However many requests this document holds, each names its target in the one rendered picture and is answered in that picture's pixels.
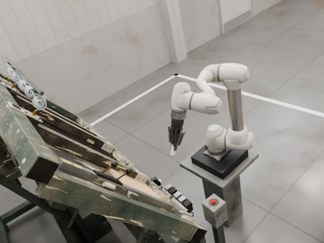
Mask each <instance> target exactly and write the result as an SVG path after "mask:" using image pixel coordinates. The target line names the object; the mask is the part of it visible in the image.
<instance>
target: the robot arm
mask: <svg viewBox="0 0 324 243"><path fill-rule="evenodd" d="M248 78H249V69H248V67H247V66H245V65H242V64H238V63H224V64H212V65H208V66H206V67H205V68H204V69H203V70H202V71H201V72H200V74H199V76H198V78H197V81H196V83H197V86H198V87H199V89H200V90H201V91H202V93H194V92H191V88H190V85H189V84H188V83H184V82H179V83H177V84H176V85H175V86H174V89H173V93H172V99H171V104H172V109H171V117H172V119H171V126H168V132H169V142H170V143H171V155H172V156H174V155H176V150H177V146H180V144H181V142H182V139H183V136H184V134H185V132H183V128H182V126H183V124H184V119H185V118H186V113H187V110H193V111H196V112H198V113H203V114H209V115H214V114H218V113H219V112H220V111H221V110H222V108H223V102H222V100H221V99H220V98H218V97H217V96H216V94H215V92H214V90H213V89H212V88H211V87H210V86H209V85H208V83H210V82H222V83H223V84H224V86H225V87H226V89H227V94H228V104H229V116H230V125H231V127H230V128H229V129H228V130H226V129H224V128H223V127H222V126H220V125H218V124H213V125H211V126H209V127H208V129H207V132H206V136H205V137H206V144H205V146H206V147H207V148H208V149H207V150H206V151H204V152H203V154H204V155H207V156H209V157H211V158H213V159H216V160H217V161H220V160H221V159H222V158H223V157H224V156H225V155H226V154H227V153H228V152H229V151H231V150H249V149H251V148H252V147H253V146H254V141H255V137H254V135H253V134H252V133H251V132H249V131H248V129H247V127H246V126H245V125H244V124H243V107H242V92H241V87H242V85H243V83H244V82H246V81H247V80H248Z"/></svg>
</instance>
